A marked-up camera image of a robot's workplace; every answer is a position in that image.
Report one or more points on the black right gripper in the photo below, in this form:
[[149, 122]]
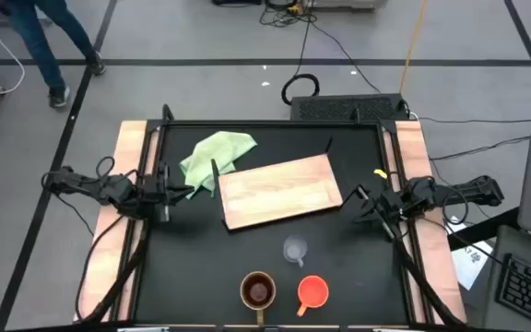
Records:
[[387, 205]]

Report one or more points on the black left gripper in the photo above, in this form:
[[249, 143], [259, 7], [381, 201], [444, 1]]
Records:
[[164, 191]]

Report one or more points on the clear plastic cup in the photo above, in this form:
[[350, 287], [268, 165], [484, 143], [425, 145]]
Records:
[[295, 249]]

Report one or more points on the orange plastic cup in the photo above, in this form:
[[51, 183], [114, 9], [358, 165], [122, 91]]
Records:
[[314, 291]]

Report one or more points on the brown glazed ceramic mug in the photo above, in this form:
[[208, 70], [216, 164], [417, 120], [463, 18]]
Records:
[[258, 291]]

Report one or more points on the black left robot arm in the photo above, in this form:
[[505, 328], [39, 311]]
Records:
[[113, 189]]

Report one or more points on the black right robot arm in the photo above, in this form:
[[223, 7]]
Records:
[[473, 191]]

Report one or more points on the small yellow tag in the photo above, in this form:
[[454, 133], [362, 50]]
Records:
[[380, 173]]

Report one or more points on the green cloth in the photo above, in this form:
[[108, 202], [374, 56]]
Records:
[[215, 152]]

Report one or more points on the wooden side plank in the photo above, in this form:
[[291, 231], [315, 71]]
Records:
[[127, 143], [410, 143]]

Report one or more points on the black computer case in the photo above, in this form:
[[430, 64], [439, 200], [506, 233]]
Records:
[[344, 108]]

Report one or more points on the black desk bar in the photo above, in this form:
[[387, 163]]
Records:
[[482, 229]]

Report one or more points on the white paper sheet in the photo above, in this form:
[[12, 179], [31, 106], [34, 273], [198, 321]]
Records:
[[470, 267]]

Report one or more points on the grey keyboard desk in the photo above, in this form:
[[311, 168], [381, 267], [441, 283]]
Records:
[[500, 249]]

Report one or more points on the black keyboard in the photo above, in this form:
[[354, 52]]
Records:
[[528, 290]]

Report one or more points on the black equipment box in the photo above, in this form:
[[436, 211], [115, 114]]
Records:
[[238, 2]]

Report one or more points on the person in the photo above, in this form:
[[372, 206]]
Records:
[[37, 43]]

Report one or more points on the grey equipment box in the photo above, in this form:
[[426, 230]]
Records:
[[348, 3]]

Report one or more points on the yellow plug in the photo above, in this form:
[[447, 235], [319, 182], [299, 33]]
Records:
[[293, 8]]

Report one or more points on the black metal table frame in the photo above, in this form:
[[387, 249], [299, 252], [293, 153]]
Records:
[[270, 123]]

